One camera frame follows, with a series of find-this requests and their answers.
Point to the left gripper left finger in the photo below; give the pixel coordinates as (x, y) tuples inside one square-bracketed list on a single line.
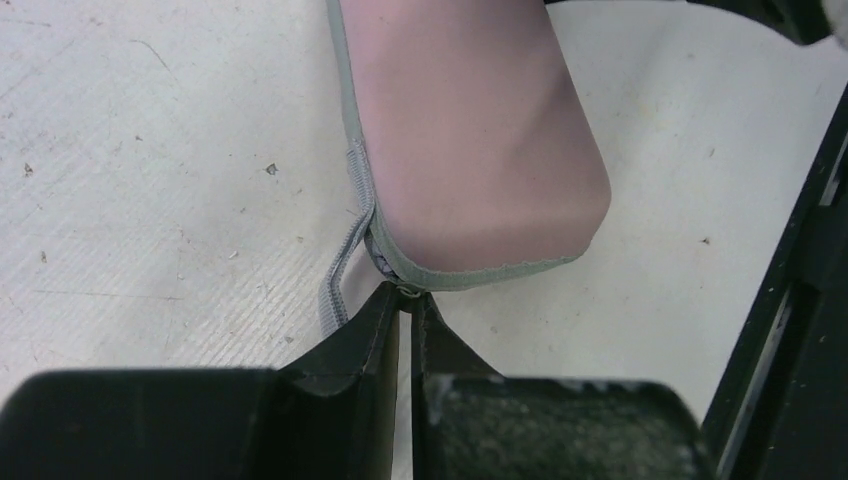
[(327, 415)]

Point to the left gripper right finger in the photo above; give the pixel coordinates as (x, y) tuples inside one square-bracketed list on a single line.
[(471, 422)]

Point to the pink umbrella case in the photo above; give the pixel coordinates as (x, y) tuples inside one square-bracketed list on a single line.
[(469, 151)]

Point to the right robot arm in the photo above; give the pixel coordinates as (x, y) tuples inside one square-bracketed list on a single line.
[(780, 408)]

